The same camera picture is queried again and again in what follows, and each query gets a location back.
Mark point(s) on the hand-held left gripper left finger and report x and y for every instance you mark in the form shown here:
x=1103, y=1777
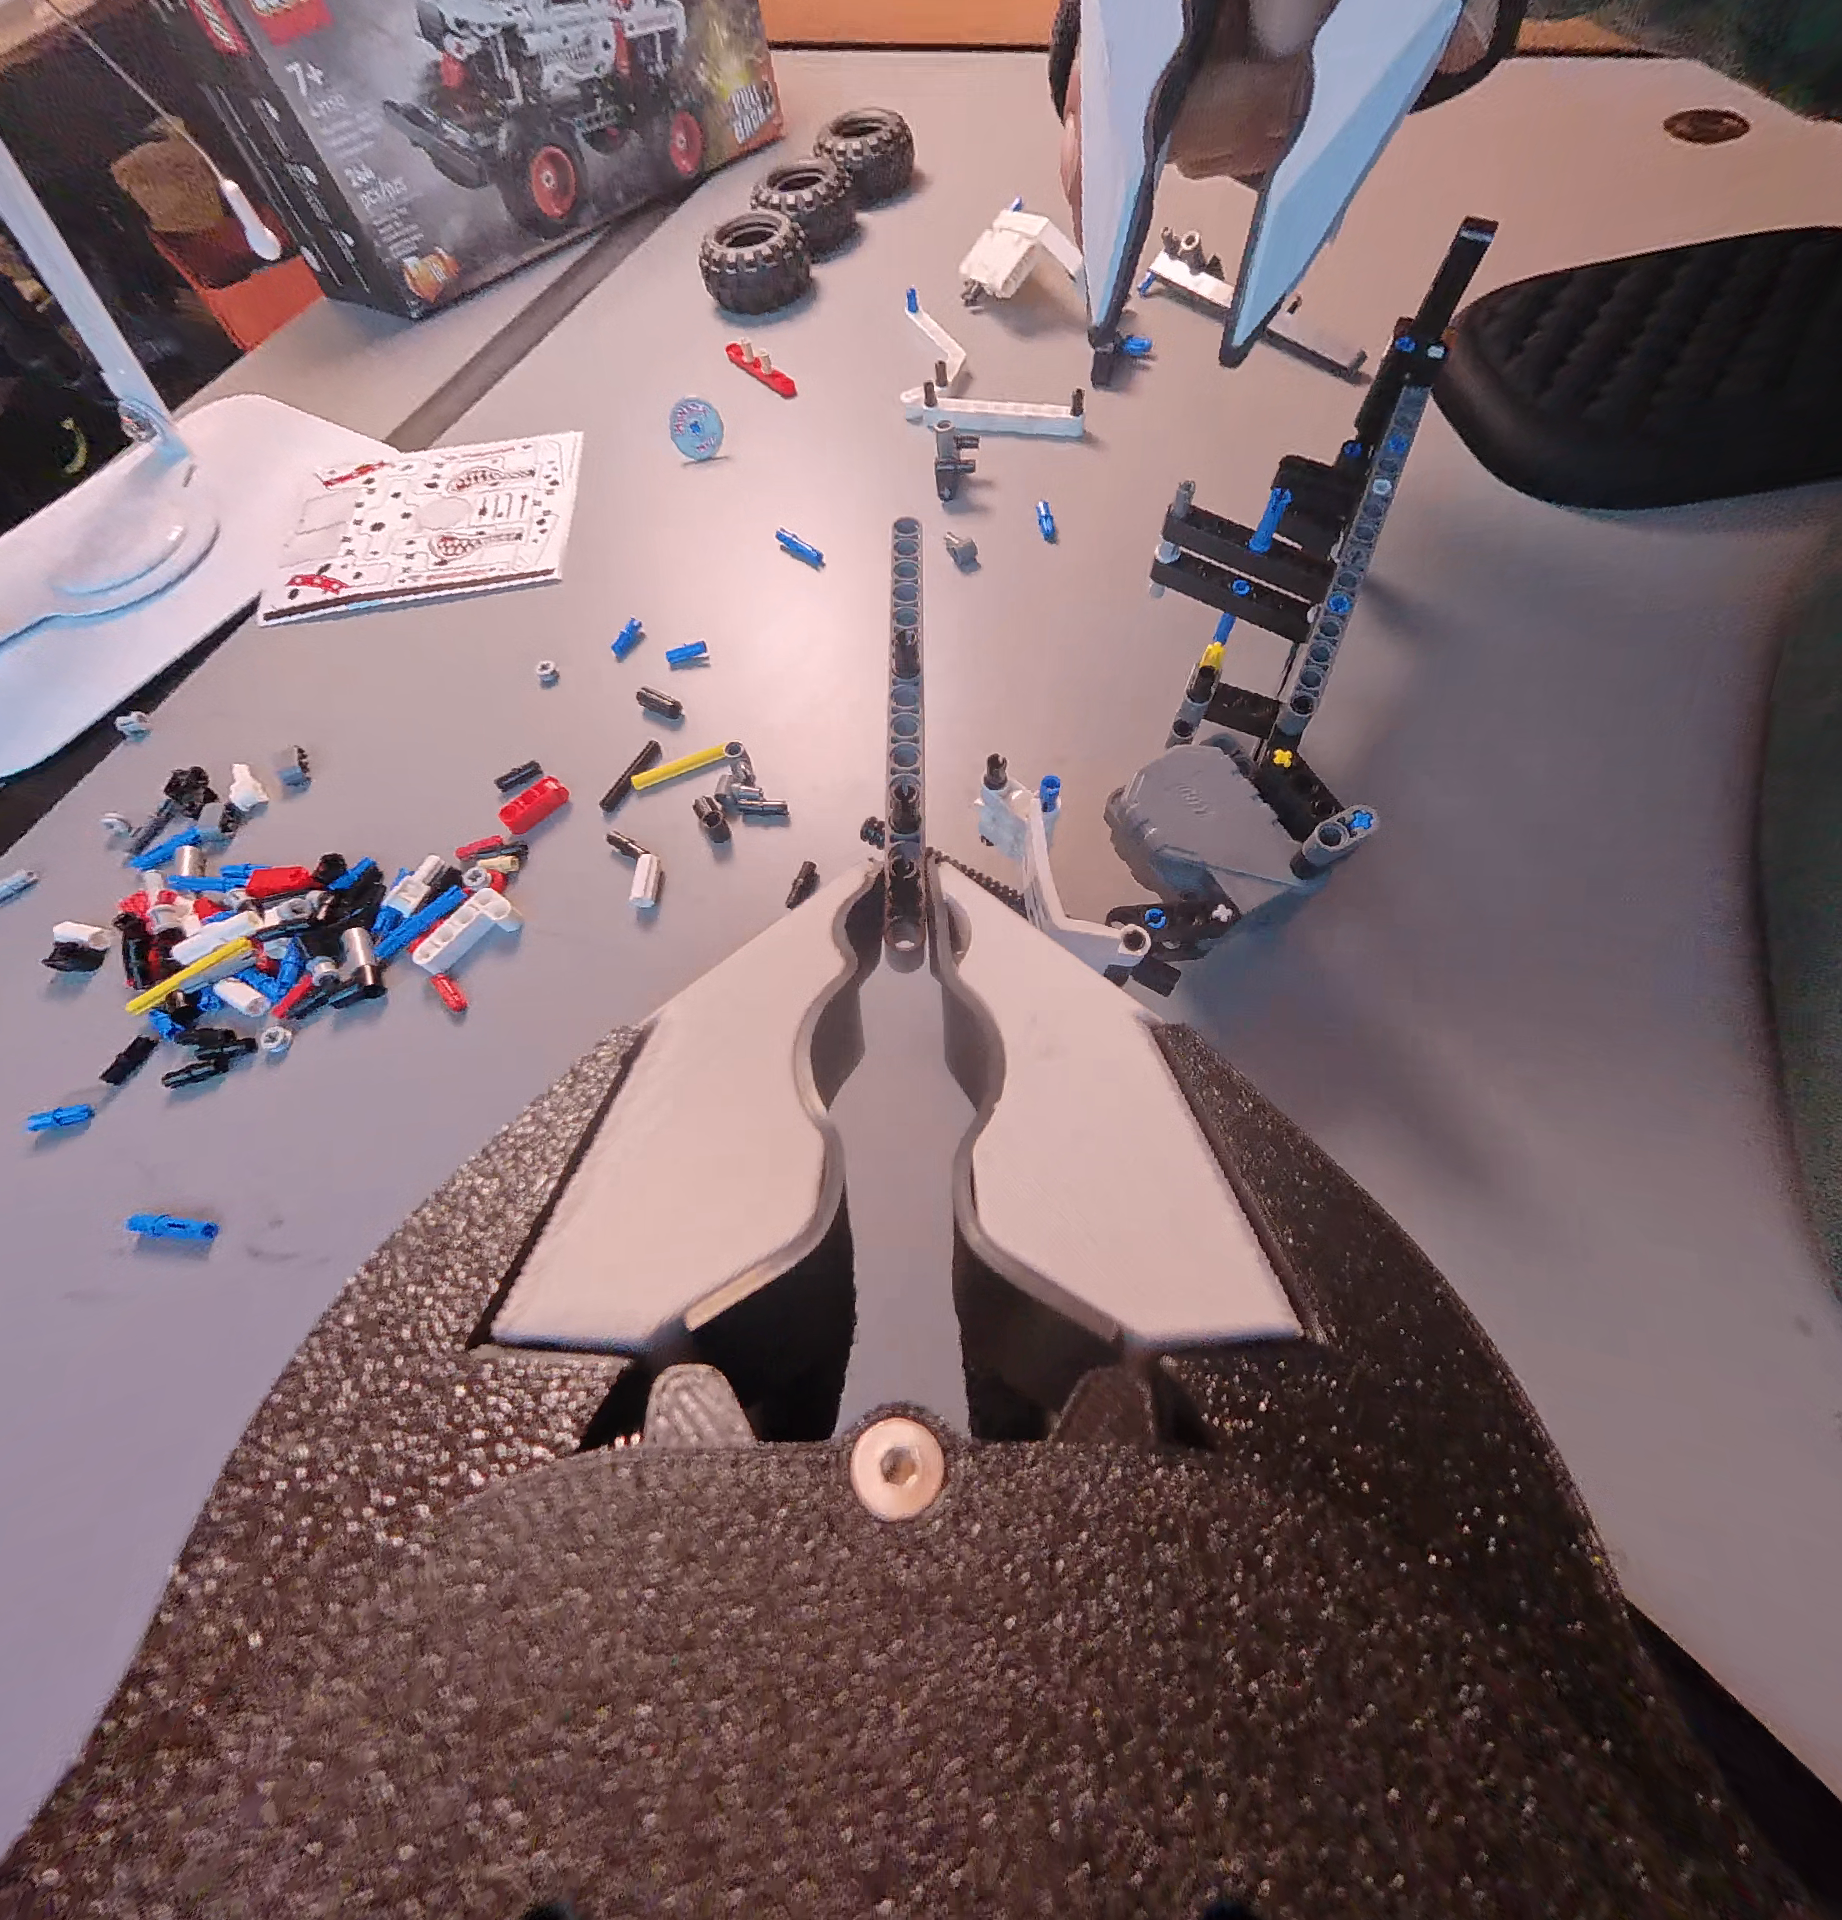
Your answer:
x=683, y=1184

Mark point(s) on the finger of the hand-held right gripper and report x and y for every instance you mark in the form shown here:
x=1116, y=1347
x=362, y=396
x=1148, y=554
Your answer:
x=1122, y=153
x=1353, y=119

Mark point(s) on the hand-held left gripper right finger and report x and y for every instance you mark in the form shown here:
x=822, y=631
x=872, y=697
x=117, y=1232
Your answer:
x=1116, y=1204

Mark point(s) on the black toy truck chassis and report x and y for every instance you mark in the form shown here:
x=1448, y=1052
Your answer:
x=1207, y=813

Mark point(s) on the long grey holed beam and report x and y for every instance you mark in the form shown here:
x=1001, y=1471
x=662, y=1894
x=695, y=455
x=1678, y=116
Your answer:
x=909, y=718

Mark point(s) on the grey elbow connector with pin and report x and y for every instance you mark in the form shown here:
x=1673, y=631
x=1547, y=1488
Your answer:
x=754, y=803

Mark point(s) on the grey desk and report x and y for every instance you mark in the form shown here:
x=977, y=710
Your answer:
x=1536, y=898

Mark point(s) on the person's right hand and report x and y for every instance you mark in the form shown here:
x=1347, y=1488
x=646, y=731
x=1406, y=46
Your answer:
x=1239, y=101

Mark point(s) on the white panel assembly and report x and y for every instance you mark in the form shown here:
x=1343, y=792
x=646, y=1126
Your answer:
x=1004, y=248

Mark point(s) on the black connector with blue pin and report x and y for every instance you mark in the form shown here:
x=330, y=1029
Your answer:
x=1116, y=360

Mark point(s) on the grey and white beam assembly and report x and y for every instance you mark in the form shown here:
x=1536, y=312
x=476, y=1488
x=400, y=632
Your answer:
x=1311, y=338

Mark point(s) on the grey table with wooden edge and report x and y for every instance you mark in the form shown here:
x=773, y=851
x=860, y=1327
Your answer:
x=926, y=19

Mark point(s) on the black rubber tyre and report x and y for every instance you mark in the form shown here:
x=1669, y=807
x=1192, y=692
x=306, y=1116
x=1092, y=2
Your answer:
x=803, y=206
x=757, y=264
x=864, y=156

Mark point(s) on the white angled beam assembly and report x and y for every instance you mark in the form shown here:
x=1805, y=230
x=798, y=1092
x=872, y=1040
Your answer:
x=995, y=409

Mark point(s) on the small white block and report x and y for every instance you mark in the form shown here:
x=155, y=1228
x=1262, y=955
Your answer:
x=646, y=883

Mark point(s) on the white thick angled beam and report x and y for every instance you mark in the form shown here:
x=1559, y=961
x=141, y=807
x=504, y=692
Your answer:
x=462, y=928

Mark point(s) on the dark pin connector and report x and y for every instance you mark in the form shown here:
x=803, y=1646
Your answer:
x=953, y=455

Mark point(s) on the black short connector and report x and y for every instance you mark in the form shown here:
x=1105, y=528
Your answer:
x=709, y=819

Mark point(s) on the red short beam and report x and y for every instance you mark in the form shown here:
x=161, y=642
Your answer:
x=534, y=807

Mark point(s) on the black axle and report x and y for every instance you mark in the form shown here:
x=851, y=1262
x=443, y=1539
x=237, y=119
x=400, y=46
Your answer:
x=631, y=775

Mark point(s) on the yellow axle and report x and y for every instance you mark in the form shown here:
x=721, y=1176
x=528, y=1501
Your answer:
x=683, y=768

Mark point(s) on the red beam with tan pins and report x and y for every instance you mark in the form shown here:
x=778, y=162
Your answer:
x=757, y=368

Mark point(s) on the pile of assorted small bricks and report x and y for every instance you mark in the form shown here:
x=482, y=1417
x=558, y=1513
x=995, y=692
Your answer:
x=263, y=928

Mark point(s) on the blue round printed disc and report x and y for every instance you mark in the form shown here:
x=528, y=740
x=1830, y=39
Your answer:
x=700, y=428

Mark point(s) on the long blue pin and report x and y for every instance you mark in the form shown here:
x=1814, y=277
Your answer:
x=798, y=547

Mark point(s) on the toy truck set box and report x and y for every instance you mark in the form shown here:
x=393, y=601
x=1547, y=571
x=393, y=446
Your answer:
x=486, y=134

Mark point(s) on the sticker sheet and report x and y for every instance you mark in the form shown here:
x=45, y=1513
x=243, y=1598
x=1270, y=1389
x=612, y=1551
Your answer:
x=426, y=525

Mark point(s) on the white book stand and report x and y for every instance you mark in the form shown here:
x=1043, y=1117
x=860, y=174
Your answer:
x=95, y=571

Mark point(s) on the red plastic crate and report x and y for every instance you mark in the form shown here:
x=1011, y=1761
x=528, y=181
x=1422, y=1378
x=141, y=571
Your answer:
x=263, y=312

